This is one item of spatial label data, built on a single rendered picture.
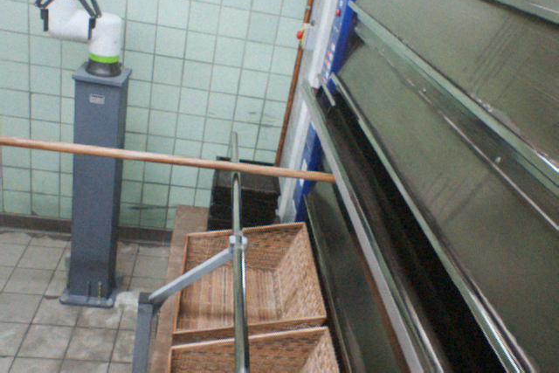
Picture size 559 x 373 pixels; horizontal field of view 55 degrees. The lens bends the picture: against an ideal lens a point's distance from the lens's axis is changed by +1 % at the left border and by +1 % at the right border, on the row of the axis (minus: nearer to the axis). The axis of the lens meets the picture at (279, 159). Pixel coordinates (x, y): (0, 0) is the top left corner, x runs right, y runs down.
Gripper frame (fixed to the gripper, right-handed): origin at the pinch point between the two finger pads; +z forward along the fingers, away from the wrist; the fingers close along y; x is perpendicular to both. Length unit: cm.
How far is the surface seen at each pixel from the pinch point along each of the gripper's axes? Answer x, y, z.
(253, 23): -99, -66, 4
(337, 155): 57, -82, 5
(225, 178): -24, -60, 57
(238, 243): 63, -60, 31
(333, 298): 54, -93, 53
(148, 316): 63, -40, 58
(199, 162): 25, -48, 28
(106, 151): 25.3, -18.8, 28.6
